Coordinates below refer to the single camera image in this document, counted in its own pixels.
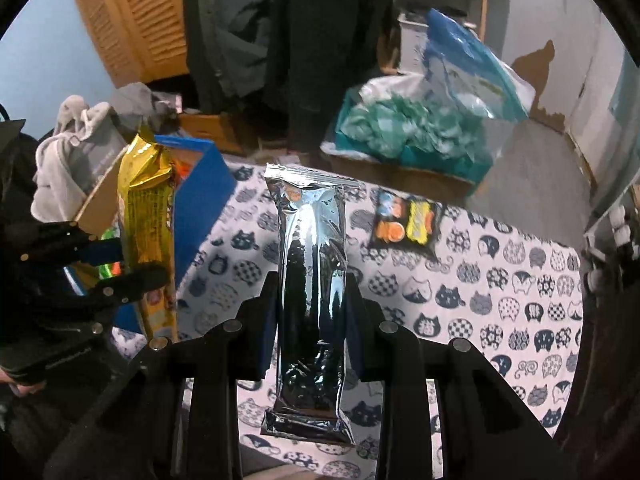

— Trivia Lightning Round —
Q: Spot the shoe rack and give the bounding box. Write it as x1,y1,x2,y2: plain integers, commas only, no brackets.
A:
582,180,640,311

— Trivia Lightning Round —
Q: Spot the black snack packet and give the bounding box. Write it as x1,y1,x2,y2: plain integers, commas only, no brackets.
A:
367,187,446,261

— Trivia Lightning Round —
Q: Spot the grey hoodie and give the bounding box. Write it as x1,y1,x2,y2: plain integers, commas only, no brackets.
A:
30,82,176,223

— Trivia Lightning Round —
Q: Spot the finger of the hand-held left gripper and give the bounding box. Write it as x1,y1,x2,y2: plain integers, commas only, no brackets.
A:
85,264,169,307
5,222,125,267

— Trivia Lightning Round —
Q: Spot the teal box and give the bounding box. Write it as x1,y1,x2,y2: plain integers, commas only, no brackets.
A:
332,85,493,186

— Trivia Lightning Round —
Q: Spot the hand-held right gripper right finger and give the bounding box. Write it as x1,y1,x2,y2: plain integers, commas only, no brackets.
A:
345,270,566,480

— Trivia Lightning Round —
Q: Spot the dark hanging coat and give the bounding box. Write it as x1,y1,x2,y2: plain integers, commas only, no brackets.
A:
182,0,396,156

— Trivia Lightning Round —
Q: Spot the cat-print tablecloth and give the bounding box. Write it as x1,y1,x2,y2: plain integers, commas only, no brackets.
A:
112,162,586,480

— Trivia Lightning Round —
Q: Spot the gold snack packet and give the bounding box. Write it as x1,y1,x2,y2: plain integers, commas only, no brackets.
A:
116,122,178,343

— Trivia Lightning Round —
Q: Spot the green snack packet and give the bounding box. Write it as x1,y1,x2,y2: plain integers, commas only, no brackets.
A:
100,227,123,281

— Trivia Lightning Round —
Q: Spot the white plastic bag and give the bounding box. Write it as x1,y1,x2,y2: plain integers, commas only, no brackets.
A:
350,72,431,106

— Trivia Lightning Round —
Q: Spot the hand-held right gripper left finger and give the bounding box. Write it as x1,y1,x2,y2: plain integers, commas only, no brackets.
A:
45,270,281,480

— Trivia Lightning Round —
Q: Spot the silver snack packet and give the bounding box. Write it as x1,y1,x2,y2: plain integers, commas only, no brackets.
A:
261,162,357,447

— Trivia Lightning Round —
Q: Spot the green tissue paper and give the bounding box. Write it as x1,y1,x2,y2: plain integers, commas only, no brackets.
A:
337,97,481,161

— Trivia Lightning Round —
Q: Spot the person's left hand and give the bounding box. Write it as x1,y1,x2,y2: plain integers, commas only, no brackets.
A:
0,367,48,402

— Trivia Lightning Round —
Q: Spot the cardboard box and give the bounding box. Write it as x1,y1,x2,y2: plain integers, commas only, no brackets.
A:
175,110,261,156

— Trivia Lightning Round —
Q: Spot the wooden louvered door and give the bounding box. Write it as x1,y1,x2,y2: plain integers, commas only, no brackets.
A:
65,0,191,88

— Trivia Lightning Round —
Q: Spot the blue box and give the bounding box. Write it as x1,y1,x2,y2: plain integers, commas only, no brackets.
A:
65,135,238,333

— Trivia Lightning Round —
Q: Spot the blue plastic bag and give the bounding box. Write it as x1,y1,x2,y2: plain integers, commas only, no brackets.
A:
422,7,537,122

